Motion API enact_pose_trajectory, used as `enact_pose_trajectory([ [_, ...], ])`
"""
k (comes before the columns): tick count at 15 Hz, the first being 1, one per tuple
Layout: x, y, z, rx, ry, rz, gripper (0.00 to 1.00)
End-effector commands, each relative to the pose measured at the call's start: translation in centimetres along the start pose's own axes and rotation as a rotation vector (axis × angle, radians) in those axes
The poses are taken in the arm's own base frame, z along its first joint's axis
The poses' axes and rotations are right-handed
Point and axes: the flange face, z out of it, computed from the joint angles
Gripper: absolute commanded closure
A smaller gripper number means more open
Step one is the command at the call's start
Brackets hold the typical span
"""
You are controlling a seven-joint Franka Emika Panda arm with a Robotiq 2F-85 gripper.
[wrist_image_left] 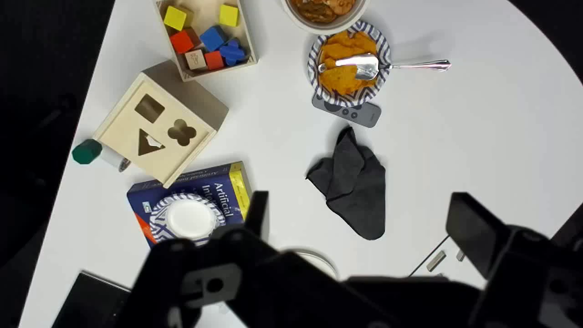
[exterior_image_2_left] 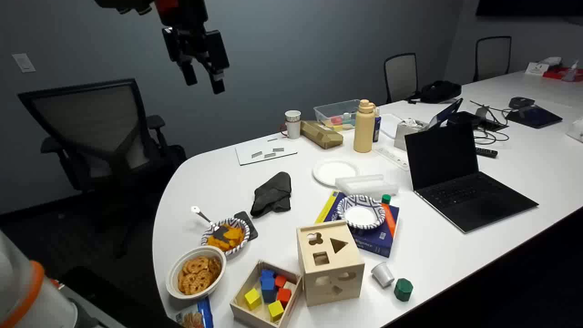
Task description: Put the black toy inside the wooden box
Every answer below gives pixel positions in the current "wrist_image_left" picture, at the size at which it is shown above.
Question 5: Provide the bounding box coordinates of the patterned bowl of orange snacks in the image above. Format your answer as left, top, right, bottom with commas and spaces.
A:
306, 19, 392, 107

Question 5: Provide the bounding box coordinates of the blue wooden block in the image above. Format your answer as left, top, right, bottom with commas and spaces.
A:
200, 25, 226, 50

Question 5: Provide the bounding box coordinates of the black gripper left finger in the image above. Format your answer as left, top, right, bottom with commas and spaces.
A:
244, 191, 269, 234

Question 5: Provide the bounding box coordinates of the grey remote control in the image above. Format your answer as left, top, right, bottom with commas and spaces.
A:
311, 94, 381, 127

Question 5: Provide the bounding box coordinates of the dark grey cloth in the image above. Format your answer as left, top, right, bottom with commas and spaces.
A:
306, 125, 386, 240

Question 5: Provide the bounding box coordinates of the white bowl of crackers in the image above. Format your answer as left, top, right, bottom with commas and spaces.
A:
280, 0, 368, 34

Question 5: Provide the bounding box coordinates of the wooden shape sorter box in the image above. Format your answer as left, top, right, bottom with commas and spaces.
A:
95, 59, 228, 187

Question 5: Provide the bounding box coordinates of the open wooden block tray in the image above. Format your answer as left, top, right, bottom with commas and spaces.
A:
155, 0, 257, 81

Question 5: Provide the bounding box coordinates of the red wooden block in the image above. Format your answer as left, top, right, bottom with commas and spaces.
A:
171, 30, 195, 54

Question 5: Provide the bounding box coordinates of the yellow green wooden block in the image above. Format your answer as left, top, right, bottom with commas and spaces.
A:
218, 3, 239, 27

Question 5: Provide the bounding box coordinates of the blue and yellow book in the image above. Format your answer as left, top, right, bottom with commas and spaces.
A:
126, 161, 249, 243

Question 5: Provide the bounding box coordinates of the green capped marker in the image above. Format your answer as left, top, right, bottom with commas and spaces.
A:
71, 138, 131, 171

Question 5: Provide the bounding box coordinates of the small white patterned bowl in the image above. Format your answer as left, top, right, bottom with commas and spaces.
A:
149, 192, 226, 242

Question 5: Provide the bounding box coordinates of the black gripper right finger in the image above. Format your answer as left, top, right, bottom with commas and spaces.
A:
446, 191, 512, 278

